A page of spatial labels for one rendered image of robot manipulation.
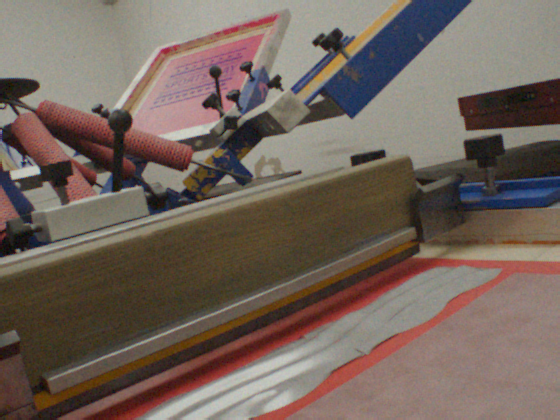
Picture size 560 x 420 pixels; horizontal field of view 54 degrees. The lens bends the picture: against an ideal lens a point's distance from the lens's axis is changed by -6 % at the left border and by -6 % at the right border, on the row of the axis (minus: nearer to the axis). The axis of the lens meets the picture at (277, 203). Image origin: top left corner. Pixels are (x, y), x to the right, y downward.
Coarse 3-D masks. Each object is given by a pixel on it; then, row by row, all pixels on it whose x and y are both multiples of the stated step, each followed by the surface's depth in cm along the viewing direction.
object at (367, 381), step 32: (224, 352) 43; (256, 352) 41; (160, 384) 39; (192, 384) 38; (320, 384) 34; (352, 384) 33; (384, 384) 32; (416, 384) 31; (448, 384) 30; (480, 384) 29; (512, 384) 28; (64, 416) 36; (96, 416) 35; (128, 416) 34; (256, 416) 31; (288, 416) 31; (320, 416) 30; (352, 416) 29; (384, 416) 28; (416, 416) 28; (448, 416) 27; (480, 416) 26; (512, 416) 25; (544, 416) 25
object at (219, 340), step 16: (400, 256) 55; (368, 272) 52; (336, 288) 50; (288, 304) 46; (304, 304) 47; (256, 320) 44; (272, 320) 45; (224, 336) 42; (240, 336) 43; (176, 352) 40; (192, 352) 41; (144, 368) 38; (160, 368) 39; (112, 384) 37; (128, 384) 37; (64, 400) 35; (80, 400) 35; (96, 400) 36; (48, 416) 34
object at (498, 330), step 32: (352, 288) 52; (384, 288) 50; (480, 288) 44; (512, 288) 42; (544, 288) 41; (288, 320) 47; (320, 320) 46; (448, 320) 39; (480, 320) 38; (512, 320) 37; (544, 320) 35; (384, 352) 36; (416, 352) 35; (448, 352) 34; (480, 352) 33; (512, 352) 32; (544, 352) 31; (544, 384) 28
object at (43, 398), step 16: (384, 256) 54; (352, 272) 51; (320, 288) 49; (272, 304) 45; (240, 320) 43; (208, 336) 42; (160, 352) 39; (128, 368) 38; (80, 384) 35; (96, 384) 36; (48, 400) 34
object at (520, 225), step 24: (480, 216) 57; (504, 216) 55; (528, 216) 53; (552, 216) 51; (432, 240) 62; (456, 240) 60; (480, 240) 57; (504, 240) 55; (528, 240) 53; (552, 240) 51
